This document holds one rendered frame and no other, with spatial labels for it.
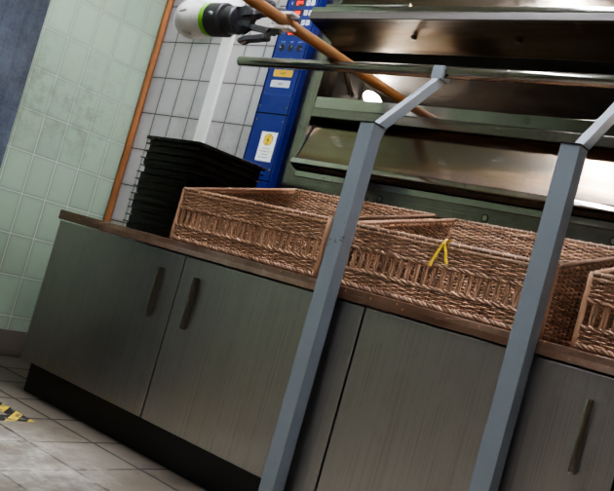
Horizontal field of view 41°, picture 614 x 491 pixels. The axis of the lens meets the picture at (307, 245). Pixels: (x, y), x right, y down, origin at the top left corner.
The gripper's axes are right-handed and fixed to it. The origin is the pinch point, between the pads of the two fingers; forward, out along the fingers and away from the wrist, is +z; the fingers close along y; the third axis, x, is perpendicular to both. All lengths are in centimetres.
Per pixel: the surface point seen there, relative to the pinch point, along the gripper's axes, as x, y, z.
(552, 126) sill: -57, 4, 53
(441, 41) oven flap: -54, -18, 13
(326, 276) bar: 3, 61, 37
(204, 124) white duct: -57, 17, -81
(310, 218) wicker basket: -7, 48, 20
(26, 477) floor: 38, 120, 1
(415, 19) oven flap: -42.8, -19.4, 9.4
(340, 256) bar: 2, 55, 39
